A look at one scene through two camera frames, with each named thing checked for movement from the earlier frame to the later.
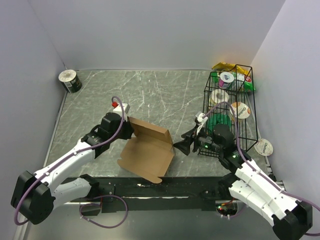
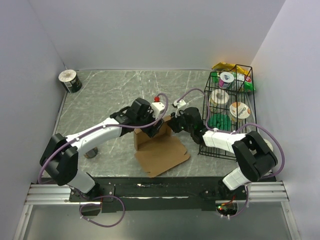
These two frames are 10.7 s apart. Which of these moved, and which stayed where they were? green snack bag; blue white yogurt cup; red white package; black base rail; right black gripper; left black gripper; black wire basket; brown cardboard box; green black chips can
Moved: left black gripper; brown cardboard box; right black gripper
Stayed: red white package; black wire basket; black base rail; blue white yogurt cup; green black chips can; green snack bag
